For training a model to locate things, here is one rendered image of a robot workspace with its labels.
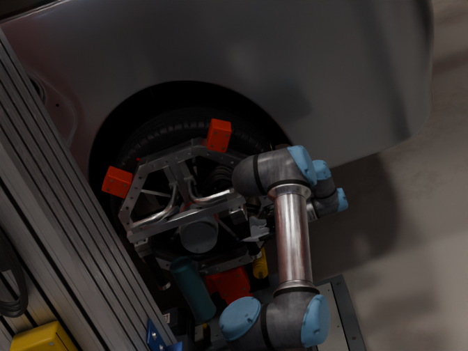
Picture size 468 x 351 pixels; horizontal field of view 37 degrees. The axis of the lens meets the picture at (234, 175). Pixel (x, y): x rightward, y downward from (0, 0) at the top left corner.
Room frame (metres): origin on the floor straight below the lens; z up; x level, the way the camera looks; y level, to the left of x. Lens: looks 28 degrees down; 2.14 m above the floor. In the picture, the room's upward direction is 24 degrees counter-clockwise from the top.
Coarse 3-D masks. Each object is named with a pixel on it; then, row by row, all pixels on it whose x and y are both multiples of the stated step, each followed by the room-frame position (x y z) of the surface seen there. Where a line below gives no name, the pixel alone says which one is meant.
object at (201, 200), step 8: (184, 160) 2.21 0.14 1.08; (184, 168) 2.21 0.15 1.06; (192, 176) 2.20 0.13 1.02; (192, 184) 2.17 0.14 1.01; (192, 192) 2.11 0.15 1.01; (224, 192) 2.02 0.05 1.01; (232, 192) 2.01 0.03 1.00; (192, 200) 2.06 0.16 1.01; (200, 200) 2.04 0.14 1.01; (208, 200) 2.02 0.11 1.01; (216, 200) 2.02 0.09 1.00
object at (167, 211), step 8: (168, 168) 2.22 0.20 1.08; (168, 176) 2.22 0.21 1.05; (176, 184) 2.21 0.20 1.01; (176, 192) 2.16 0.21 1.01; (176, 200) 2.13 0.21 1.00; (168, 208) 2.07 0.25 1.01; (152, 216) 2.07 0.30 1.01; (160, 216) 2.05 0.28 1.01; (136, 224) 2.06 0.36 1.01; (144, 224) 2.06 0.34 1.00; (136, 232) 2.06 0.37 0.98
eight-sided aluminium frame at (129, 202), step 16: (192, 144) 2.22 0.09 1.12; (144, 160) 2.27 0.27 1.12; (160, 160) 2.23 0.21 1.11; (176, 160) 2.22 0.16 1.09; (224, 160) 2.20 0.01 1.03; (240, 160) 2.19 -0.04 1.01; (144, 176) 2.24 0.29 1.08; (128, 192) 2.25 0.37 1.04; (128, 208) 2.26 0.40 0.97; (128, 224) 2.27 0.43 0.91; (160, 256) 2.27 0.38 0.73; (176, 256) 2.29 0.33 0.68; (224, 256) 2.26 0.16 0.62; (240, 256) 2.21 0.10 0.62; (208, 272) 2.24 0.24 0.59
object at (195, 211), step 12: (216, 204) 2.02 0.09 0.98; (228, 204) 2.01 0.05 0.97; (240, 204) 2.01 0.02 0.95; (180, 216) 2.05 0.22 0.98; (192, 216) 2.03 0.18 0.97; (204, 216) 2.03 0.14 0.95; (144, 228) 2.07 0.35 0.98; (156, 228) 2.05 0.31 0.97; (168, 228) 2.04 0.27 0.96; (132, 240) 2.06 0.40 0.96
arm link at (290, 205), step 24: (264, 168) 1.65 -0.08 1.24; (288, 168) 1.61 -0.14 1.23; (312, 168) 1.65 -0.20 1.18; (264, 192) 1.64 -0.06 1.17; (288, 192) 1.57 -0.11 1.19; (288, 216) 1.52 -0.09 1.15; (288, 240) 1.47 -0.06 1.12; (288, 264) 1.42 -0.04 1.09; (288, 288) 1.36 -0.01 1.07; (312, 288) 1.35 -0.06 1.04; (288, 312) 1.31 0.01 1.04; (312, 312) 1.28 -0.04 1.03; (288, 336) 1.28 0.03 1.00; (312, 336) 1.26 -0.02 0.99
